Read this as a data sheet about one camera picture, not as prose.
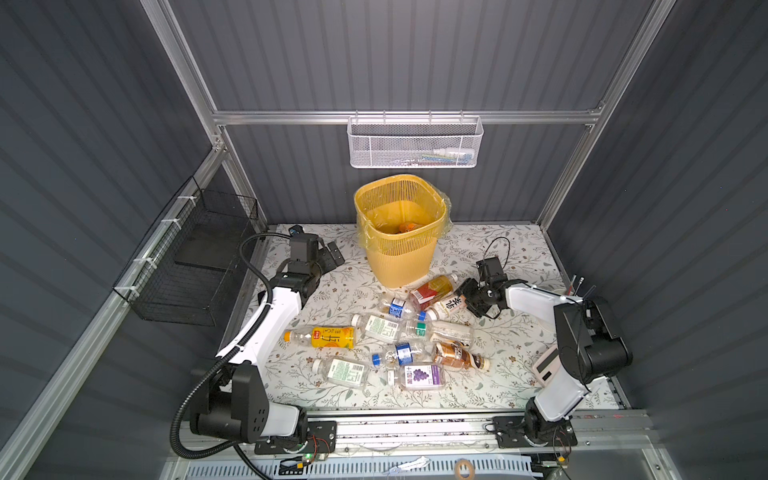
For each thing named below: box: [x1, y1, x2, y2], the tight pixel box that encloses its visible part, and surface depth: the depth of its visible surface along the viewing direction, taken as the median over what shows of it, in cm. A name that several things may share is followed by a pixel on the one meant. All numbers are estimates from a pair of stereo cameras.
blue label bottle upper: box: [381, 298, 421, 321], surface depth 95 cm
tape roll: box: [454, 458, 475, 480], surface depth 71 cm
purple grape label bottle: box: [387, 364, 445, 391], surface depth 82 cm
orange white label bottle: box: [426, 295, 477, 325], surface depth 95 cm
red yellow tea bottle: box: [409, 273, 459, 311], surface depth 96 cm
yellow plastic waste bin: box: [354, 174, 448, 289], surface depth 94 cm
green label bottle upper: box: [351, 314, 402, 343], surface depth 91 cm
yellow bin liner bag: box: [354, 175, 453, 257], surface depth 94 cm
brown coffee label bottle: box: [433, 340, 491, 371], surface depth 84 cm
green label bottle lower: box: [311, 356, 370, 390], surface depth 82 cm
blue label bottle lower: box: [371, 342, 430, 367], surface depth 84 cm
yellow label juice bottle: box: [283, 326, 356, 349], surface depth 88 cm
